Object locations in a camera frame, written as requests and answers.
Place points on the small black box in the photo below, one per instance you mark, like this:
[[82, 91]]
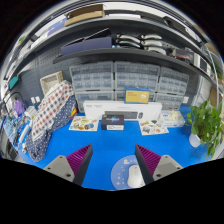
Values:
[[112, 122]]

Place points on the green potted plant white pot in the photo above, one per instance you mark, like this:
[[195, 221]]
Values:
[[206, 123]]

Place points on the dark shelf unit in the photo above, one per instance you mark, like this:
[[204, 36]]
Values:
[[133, 53]]

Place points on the tan woven basket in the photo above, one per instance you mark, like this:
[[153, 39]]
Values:
[[50, 81]]

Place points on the polka dot patterned cloth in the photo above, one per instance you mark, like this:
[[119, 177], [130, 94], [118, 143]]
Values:
[[50, 116]]

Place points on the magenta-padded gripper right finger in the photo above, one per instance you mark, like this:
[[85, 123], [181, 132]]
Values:
[[160, 168]]

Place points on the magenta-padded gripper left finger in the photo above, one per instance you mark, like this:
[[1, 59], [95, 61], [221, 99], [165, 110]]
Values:
[[68, 168]]

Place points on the white and blue tissue box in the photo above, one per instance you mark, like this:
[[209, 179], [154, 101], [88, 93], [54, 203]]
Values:
[[173, 119]]

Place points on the yellow card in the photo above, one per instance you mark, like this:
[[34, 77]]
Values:
[[137, 96]]

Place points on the white keyboard box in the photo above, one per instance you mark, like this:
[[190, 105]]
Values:
[[96, 108]]

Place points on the purple toy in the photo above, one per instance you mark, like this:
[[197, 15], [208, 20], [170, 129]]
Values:
[[18, 107]]

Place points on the white computer mouse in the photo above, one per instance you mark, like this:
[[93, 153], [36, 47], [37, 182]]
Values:
[[134, 176]]

